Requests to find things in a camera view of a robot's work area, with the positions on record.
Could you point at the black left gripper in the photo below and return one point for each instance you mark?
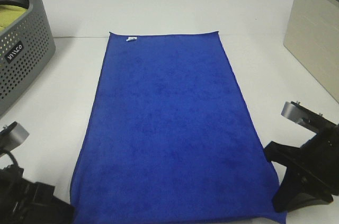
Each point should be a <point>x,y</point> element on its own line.
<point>25,202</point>

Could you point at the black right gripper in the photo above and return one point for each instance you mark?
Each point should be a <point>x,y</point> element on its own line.
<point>311,176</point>

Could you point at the blue microfibre towel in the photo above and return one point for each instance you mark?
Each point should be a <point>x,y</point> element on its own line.
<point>170,138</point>

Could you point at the beige bin with grey rim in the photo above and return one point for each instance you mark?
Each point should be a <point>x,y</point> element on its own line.
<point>312,37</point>

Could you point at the grey perforated plastic basket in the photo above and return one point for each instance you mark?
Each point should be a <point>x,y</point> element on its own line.
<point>27,45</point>

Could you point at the green towel in basket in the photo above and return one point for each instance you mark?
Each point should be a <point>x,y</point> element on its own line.
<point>10,13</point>

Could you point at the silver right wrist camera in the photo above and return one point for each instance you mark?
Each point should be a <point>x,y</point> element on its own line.
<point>297,113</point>

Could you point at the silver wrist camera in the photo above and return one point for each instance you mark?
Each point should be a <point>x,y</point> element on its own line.
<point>297,113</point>
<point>12,136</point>

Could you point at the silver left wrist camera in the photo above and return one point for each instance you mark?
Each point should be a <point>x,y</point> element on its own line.
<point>12,136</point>

